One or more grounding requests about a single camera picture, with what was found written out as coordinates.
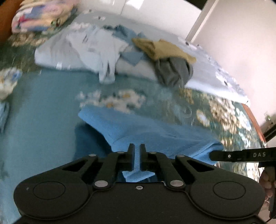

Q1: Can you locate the blue fleece garment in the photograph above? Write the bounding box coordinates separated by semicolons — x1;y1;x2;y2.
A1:
74;105;224;182

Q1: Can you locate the white glossy wardrobe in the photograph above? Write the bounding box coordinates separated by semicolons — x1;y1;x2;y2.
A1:
78;0;201;38

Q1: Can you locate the pale blue shirt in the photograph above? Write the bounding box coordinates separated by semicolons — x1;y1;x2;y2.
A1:
66;25;129;84

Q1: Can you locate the mustard yellow garment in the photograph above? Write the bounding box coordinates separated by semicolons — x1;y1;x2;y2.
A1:
132;38;196;64

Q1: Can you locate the folded pastel patterned quilt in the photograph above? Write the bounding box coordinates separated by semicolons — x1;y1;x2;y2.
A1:
11;0;79;34

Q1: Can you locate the light blue floral duvet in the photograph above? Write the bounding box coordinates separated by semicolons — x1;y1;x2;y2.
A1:
35;12;248;104

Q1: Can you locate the dusty blue cloth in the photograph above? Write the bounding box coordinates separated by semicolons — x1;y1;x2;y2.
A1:
103;25;150;66

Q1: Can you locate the orange wooden headboard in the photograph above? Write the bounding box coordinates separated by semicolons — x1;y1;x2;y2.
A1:
1;0;22;43

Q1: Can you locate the person's right hand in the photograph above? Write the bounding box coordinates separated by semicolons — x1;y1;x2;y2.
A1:
259;170;273;205

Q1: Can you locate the grey sweatshirt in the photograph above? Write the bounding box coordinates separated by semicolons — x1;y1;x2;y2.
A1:
154;57;193;88

